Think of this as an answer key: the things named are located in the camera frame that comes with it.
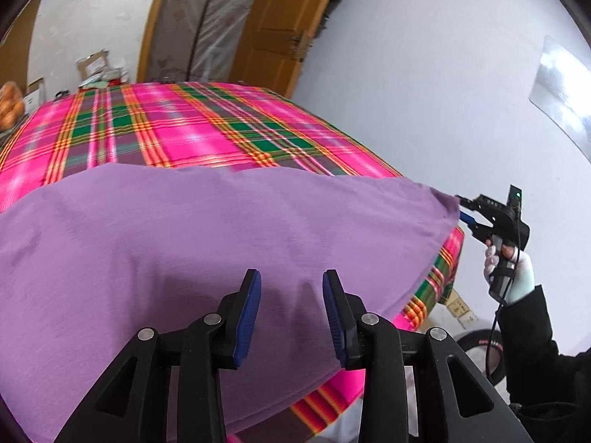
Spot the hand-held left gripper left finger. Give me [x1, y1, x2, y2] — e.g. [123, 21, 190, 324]
[54, 268, 262, 443]

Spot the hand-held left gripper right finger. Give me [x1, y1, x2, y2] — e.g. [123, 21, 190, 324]
[322, 268, 536, 443]

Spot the purple fleece sweater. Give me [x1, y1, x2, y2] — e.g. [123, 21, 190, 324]
[0, 162, 461, 443]

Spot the person's right forearm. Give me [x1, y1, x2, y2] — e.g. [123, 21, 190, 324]
[496, 285, 591, 443]

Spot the person's right hand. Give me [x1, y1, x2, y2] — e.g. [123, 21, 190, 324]
[482, 244, 535, 306]

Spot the black tyre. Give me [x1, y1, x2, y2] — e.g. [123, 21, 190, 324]
[456, 330, 506, 387]

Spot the pink green plaid bed sheet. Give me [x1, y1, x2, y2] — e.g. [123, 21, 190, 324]
[0, 82, 465, 439]

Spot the wooden door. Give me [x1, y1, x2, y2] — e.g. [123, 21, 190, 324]
[228, 0, 349, 97]

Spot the open cardboard box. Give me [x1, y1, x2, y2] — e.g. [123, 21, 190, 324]
[75, 50, 112, 81]

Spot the clear plastic zip curtain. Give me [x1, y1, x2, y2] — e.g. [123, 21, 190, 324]
[148, 0, 271, 85]

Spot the small white box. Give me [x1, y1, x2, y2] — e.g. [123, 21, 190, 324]
[24, 78, 47, 116]

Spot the bag of oranges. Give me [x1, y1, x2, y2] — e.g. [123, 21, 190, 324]
[0, 80, 26, 132]

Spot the beige wall socket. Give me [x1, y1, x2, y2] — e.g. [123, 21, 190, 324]
[445, 288, 479, 332]

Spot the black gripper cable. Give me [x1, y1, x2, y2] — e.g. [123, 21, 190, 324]
[484, 235, 525, 377]

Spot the brass door handle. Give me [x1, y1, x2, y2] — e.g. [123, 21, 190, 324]
[287, 30, 310, 61]

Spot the wooden door frame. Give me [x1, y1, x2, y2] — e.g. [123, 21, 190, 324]
[136, 0, 178, 83]

